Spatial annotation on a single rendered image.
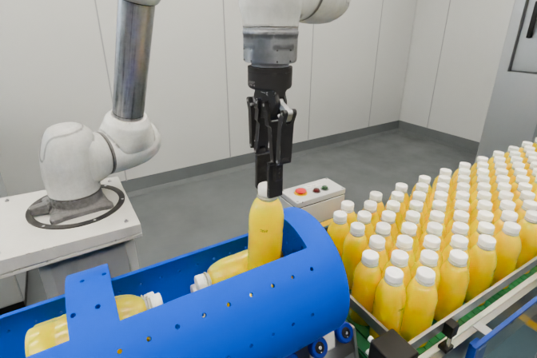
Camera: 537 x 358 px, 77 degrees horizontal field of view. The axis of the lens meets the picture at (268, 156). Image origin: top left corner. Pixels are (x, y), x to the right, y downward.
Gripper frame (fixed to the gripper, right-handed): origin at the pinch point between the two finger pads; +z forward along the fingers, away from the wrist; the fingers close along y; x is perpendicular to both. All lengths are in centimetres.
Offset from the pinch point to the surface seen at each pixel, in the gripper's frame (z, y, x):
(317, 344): 37.8, 9.9, 6.9
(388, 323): 36.8, 14.3, 24.0
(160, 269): 24.1, -13.7, -19.3
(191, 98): 45, -286, 77
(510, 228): 25, 16, 68
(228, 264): 21.1, -4.6, -7.0
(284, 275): 15.7, 9.4, -1.9
